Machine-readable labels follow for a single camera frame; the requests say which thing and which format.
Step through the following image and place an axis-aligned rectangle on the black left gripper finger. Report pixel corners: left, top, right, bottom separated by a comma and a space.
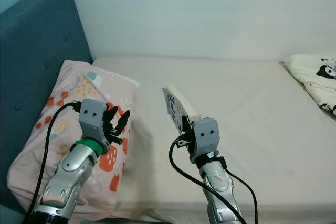
115, 110, 131, 136
103, 106, 119, 130

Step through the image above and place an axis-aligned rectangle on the white book with blue letters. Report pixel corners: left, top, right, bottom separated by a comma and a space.
162, 83, 201, 135

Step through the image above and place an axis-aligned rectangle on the pink patterned pillow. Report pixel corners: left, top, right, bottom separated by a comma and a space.
6, 60, 141, 222

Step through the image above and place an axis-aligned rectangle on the beige bed mattress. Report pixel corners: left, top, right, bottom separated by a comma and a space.
89, 56, 336, 224

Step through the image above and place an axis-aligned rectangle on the teal upholstered headboard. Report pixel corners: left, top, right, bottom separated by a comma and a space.
0, 0, 94, 214

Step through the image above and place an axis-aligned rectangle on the cream Kuromi print duvet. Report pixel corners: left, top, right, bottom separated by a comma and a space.
283, 52, 336, 117

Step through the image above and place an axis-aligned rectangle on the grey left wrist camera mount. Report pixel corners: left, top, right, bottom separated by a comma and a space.
79, 98, 111, 142

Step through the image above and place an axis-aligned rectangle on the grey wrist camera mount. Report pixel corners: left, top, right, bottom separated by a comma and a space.
191, 118, 220, 163
79, 98, 111, 142

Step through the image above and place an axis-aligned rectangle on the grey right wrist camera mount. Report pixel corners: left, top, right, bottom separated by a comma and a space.
191, 118, 220, 163

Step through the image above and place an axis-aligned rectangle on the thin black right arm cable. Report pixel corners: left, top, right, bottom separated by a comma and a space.
226, 169, 259, 224

